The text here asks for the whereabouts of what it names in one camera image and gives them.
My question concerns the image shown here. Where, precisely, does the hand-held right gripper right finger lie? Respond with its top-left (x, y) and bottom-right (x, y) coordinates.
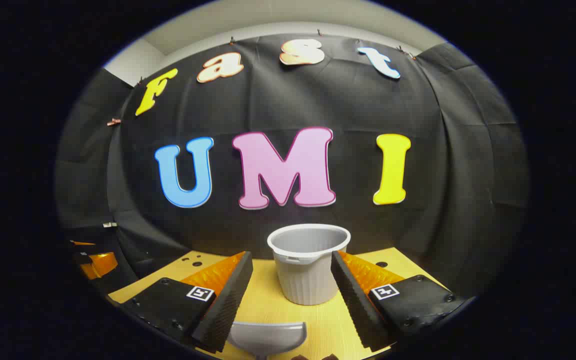
top-left (330, 250), bottom-right (467, 352)

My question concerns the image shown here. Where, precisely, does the black backdrop cloth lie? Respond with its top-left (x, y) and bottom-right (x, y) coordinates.
top-left (54, 33), bottom-right (531, 296)

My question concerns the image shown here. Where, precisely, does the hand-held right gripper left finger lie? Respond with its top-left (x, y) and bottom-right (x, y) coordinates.
top-left (118, 251), bottom-right (254, 354)

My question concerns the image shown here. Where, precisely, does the grey plastic dustpan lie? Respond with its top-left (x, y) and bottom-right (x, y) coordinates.
top-left (227, 321), bottom-right (308, 360)

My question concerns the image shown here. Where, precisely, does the grey ribbed garbage bin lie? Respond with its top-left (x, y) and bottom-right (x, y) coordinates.
top-left (267, 223), bottom-right (352, 306)

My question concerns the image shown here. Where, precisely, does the yellow wooden desktop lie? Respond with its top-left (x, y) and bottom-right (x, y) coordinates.
top-left (108, 246), bottom-right (449, 360)

